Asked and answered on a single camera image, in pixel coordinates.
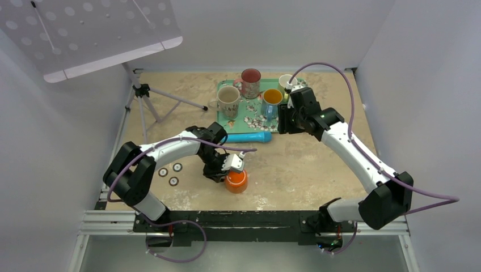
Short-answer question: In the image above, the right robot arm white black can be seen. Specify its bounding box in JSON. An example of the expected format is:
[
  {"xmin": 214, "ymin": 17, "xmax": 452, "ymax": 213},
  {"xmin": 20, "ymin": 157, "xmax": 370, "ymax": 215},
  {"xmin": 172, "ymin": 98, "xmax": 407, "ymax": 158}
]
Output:
[{"xmin": 278, "ymin": 85, "xmax": 414, "ymax": 231}]

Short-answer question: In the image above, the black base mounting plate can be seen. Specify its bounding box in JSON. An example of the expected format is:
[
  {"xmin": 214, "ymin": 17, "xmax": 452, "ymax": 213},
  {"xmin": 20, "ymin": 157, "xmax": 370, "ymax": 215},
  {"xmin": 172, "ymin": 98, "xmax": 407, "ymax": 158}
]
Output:
[{"xmin": 134, "ymin": 210, "xmax": 355, "ymax": 248}]

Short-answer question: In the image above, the pink mug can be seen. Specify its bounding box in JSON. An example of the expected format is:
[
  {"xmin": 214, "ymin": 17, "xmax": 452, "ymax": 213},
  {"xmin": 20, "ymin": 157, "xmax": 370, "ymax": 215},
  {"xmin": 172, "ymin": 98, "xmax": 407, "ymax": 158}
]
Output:
[{"xmin": 233, "ymin": 68, "xmax": 261, "ymax": 99}]

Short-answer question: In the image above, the blue toy microphone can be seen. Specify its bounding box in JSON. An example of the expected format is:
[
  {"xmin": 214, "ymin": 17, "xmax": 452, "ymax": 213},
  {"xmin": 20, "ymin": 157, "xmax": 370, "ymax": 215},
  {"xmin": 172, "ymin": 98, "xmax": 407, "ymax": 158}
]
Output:
[{"xmin": 222, "ymin": 131, "xmax": 272, "ymax": 143}]

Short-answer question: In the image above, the beige floral mug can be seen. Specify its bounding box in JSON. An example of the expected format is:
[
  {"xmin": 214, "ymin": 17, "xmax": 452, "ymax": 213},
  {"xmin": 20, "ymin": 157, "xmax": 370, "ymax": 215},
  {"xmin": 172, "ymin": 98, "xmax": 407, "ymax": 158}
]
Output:
[{"xmin": 208, "ymin": 86, "xmax": 241, "ymax": 120}]

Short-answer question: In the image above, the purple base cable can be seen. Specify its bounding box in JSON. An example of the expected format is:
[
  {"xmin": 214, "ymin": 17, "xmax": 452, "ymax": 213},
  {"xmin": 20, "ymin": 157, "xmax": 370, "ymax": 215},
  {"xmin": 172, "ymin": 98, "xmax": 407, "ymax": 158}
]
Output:
[
  {"xmin": 145, "ymin": 219, "xmax": 208, "ymax": 262},
  {"xmin": 321, "ymin": 221, "xmax": 360, "ymax": 256}
]

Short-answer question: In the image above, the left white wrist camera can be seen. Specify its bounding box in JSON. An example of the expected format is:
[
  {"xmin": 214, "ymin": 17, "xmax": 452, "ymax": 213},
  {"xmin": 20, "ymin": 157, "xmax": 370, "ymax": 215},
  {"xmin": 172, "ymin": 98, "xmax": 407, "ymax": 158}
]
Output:
[{"xmin": 221, "ymin": 153, "xmax": 245, "ymax": 173}]

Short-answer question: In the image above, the perforated white board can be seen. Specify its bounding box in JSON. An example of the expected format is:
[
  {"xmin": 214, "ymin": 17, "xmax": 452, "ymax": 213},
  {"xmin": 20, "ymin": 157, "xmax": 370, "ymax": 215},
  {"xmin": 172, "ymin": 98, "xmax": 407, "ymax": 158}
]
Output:
[{"xmin": 1, "ymin": 1, "xmax": 183, "ymax": 83}]

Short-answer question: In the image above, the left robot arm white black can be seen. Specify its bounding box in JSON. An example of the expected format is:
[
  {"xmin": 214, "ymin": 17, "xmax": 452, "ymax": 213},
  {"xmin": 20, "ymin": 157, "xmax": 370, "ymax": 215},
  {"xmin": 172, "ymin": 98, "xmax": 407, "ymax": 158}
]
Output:
[{"xmin": 103, "ymin": 122, "xmax": 244, "ymax": 232}]

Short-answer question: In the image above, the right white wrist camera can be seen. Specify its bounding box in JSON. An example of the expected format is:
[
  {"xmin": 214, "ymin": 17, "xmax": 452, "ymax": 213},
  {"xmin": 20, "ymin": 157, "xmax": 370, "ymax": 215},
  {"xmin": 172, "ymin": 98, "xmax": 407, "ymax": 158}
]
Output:
[{"xmin": 285, "ymin": 84, "xmax": 304, "ymax": 94}]

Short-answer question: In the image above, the light blue butterfly mug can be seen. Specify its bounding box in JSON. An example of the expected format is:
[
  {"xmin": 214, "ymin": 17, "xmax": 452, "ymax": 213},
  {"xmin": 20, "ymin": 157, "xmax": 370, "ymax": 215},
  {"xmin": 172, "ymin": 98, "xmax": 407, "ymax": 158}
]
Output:
[{"xmin": 261, "ymin": 89, "xmax": 283, "ymax": 122}]

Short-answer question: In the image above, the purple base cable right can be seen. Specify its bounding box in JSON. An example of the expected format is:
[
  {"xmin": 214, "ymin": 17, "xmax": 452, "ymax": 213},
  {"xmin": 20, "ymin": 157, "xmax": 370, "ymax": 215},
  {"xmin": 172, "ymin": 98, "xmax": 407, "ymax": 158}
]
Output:
[{"xmin": 321, "ymin": 221, "xmax": 360, "ymax": 256}]

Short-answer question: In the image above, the round token near mug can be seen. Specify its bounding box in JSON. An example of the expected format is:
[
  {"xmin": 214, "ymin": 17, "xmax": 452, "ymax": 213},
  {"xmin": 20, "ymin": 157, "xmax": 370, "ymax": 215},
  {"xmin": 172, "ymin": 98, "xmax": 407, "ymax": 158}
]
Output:
[{"xmin": 172, "ymin": 163, "xmax": 183, "ymax": 172}]

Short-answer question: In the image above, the aluminium frame rail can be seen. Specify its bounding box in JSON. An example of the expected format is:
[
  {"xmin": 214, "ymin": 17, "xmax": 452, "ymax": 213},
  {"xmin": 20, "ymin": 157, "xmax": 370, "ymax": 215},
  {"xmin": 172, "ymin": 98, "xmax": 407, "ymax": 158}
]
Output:
[{"xmin": 69, "ymin": 210, "xmax": 420, "ymax": 271}]

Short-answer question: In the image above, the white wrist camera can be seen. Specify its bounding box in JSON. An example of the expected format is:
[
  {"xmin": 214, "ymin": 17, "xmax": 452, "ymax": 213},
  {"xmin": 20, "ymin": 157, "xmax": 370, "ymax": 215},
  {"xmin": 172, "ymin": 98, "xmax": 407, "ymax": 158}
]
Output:
[
  {"xmin": 221, "ymin": 153, "xmax": 245, "ymax": 173},
  {"xmin": 285, "ymin": 84, "xmax": 304, "ymax": 94}
]

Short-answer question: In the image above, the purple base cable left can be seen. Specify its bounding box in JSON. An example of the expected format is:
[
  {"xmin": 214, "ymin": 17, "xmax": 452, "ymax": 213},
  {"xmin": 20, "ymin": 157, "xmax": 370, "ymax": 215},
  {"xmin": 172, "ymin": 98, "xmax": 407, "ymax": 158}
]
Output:
[{"xmin": 145, "ymin": 219, "xmax": 208, "ymax": 262}]

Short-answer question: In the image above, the orange mug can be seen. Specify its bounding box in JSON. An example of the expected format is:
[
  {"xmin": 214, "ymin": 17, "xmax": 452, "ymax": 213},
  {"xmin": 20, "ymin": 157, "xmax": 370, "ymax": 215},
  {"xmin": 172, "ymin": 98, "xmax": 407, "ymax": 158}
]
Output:
[{"xmin": 224, "ymin": 169, "xmax": 248, "ymax": 194}]

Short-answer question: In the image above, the round token front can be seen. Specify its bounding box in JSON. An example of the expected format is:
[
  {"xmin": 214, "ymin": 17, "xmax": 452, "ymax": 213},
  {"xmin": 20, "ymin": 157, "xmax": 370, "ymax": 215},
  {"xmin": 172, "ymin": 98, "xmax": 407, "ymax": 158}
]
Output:
[{"xmin": 168, "ymin": 177, "xmax": 179, "ymax": 186}]

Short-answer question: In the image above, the green floral bird tray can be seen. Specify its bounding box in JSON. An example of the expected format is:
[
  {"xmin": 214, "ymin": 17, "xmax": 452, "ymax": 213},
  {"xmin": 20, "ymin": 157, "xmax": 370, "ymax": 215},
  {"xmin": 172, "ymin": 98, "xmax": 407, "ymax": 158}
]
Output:
[{"xmin": 216, "ymin": 78, "xmax": 309, "ymax": 135}]

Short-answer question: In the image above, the yellow-green hexagonal mug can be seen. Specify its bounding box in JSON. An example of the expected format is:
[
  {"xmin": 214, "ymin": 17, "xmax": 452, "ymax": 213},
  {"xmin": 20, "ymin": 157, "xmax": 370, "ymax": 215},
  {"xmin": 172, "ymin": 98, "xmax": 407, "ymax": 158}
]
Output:
[{"xmin": 277, "ymin": 74, "xmax": 298, "ymax": 103}]

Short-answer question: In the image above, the round token middle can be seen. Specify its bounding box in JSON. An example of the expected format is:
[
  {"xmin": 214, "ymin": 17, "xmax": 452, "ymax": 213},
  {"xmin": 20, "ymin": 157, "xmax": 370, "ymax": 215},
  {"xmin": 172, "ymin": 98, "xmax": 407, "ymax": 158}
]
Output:
[{"xmin": 158, "ymin": 168, "xmax": 168, "ymax": 177}]

